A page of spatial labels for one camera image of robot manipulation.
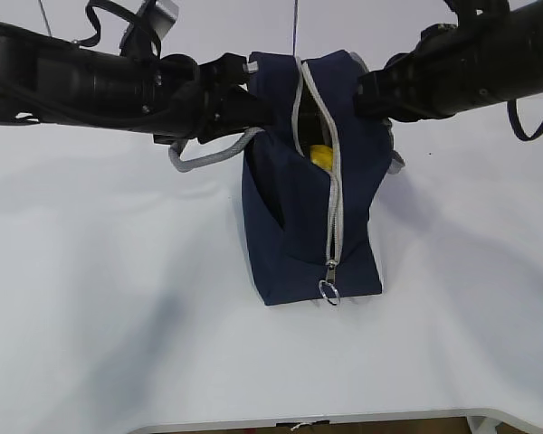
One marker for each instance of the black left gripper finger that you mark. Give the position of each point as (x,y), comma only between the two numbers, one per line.
(239,110)

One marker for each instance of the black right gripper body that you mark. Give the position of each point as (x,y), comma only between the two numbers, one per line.
(429,82)

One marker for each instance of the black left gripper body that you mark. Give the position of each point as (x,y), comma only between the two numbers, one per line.
(200,101)

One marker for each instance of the yellow pear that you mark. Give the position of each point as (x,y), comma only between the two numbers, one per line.
(322,156)

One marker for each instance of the navy blue lunch bag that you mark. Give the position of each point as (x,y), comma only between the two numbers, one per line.
(306,229)

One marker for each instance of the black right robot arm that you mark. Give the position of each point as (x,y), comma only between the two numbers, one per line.
(493,54)

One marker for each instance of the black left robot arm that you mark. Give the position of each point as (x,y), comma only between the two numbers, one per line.
(44,80)

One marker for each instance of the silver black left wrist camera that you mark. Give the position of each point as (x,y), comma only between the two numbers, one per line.
(144,36)

